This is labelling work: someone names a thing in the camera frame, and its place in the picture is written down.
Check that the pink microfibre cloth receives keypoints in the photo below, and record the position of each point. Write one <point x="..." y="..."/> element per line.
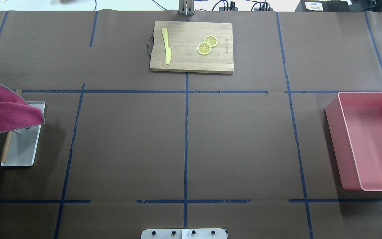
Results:
<point x="16" y="113"/>

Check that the yellow plastic knife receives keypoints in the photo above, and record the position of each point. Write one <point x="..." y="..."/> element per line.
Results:
<point x="168" y="51"/>

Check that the front lemon slice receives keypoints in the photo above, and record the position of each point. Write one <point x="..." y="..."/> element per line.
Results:
<point x="204" y="48"/>

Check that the lemon slice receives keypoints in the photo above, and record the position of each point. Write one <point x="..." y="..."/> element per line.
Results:
<point x="211" y="40"/>
<point x="204" y="48"/>

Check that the bamboo cutting board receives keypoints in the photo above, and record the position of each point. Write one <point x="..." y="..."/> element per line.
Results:
<point x="183" y="40"/>

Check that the rear lemon slice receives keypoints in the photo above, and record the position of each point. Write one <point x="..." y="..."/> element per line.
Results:
<point x="211" y="40"/>

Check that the black box with label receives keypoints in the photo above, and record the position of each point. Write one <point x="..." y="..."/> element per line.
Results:
<point x="322" y="6"/>

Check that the white towel rack stand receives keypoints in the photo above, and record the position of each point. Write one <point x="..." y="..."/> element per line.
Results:
<point x="19" y="148"/>

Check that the pink plastic bin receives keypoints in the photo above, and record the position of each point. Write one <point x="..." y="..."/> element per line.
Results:
<point x="355" y="124"/>

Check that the aluminium frame post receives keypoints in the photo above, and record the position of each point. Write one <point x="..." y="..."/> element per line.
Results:
<point x="186" y="7"/>

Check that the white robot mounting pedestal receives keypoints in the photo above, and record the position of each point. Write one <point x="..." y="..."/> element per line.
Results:
<point x="185" y="233"/>

